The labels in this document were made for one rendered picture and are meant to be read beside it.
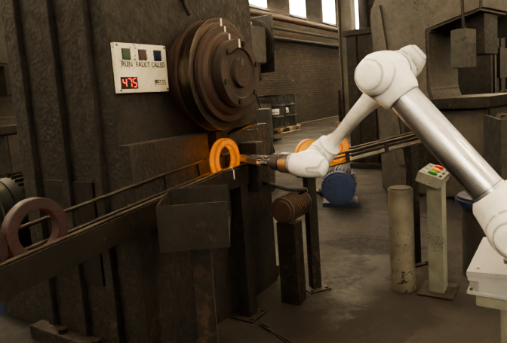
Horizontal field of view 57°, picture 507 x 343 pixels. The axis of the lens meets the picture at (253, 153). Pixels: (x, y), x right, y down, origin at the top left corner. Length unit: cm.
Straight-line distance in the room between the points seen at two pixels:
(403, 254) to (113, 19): 168
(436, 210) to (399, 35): 244
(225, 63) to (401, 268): 132
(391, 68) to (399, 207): 103
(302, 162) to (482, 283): 78
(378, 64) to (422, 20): 298
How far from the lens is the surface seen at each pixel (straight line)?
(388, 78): 147
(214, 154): 197
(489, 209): 146
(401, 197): 236
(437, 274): 248
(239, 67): 194
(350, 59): 616
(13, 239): 140
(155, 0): 198
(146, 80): 185
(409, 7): 451
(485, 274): 164
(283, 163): 196
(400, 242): 242
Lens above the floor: 101
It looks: 7 degrees down
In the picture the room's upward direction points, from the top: 4 degrees counter-clockwise
